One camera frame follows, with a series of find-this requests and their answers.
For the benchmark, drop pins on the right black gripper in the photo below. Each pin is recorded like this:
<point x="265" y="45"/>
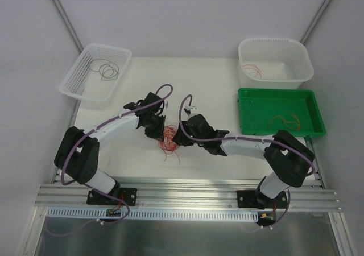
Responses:
<point x="184" y="134"/>

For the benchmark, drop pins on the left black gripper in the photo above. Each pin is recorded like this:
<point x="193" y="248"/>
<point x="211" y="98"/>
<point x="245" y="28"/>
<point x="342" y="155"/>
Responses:
<point x="155" y="128"/>

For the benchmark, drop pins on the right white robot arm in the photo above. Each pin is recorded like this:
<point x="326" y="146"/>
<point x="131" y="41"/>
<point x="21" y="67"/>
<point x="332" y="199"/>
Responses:
<point x="291" y="162"/>

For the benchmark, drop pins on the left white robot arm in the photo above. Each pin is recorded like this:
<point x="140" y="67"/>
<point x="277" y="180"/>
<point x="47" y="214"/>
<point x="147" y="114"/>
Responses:
<point x="78" y="154"/>

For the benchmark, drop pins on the green plastic tray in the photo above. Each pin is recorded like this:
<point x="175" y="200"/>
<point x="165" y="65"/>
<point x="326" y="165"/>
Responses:
<point x="265" y="111"/>

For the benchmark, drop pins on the white perforated plastic basket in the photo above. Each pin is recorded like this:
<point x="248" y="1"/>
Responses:
<point x="96" y="74"/>

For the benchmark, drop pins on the white plastic tub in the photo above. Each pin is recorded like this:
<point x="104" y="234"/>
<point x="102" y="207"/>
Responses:
<point x="273" y="63"/>

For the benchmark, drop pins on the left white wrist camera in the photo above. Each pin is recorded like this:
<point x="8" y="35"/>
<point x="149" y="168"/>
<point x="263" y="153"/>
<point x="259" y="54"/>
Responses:
<point x="165" y="108"/>

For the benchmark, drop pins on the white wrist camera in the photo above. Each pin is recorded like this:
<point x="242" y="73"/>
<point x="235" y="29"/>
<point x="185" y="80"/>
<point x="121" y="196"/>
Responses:
<point x="165" y="108"/>
<point x="190" y="110"/>

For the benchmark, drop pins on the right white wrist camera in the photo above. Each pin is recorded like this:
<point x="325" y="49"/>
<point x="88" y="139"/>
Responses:
<point x="190" y="110"/>

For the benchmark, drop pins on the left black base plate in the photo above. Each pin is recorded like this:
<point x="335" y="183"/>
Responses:
<point x="128" y="195"/>

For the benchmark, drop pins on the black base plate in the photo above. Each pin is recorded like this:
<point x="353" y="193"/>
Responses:
<point x="248" y="199"/>
<point x="128" y="195"/>

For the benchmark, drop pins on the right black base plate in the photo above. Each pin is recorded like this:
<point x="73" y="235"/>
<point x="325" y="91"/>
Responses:
<point x="248" y="199"/>

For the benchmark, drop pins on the white slotted cable duct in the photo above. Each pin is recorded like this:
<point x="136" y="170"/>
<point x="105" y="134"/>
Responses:
<point x="154" y="214"/>

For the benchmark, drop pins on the aluminium mounting rail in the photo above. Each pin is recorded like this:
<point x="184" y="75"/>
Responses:
<point x="192" y="194"/>

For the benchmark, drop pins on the left aluminium frame post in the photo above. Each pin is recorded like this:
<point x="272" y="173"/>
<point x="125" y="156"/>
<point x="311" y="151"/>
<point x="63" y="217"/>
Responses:
<point x="68" y="25"/>

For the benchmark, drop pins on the aluminium frame post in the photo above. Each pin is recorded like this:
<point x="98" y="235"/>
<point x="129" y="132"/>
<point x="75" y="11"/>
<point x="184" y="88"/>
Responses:
<point x="321" y="10"/>
<point x="68" y="25"/>

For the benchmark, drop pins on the right aluminium frame post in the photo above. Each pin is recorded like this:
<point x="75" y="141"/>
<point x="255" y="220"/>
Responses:
<point x="321" y="10"/>

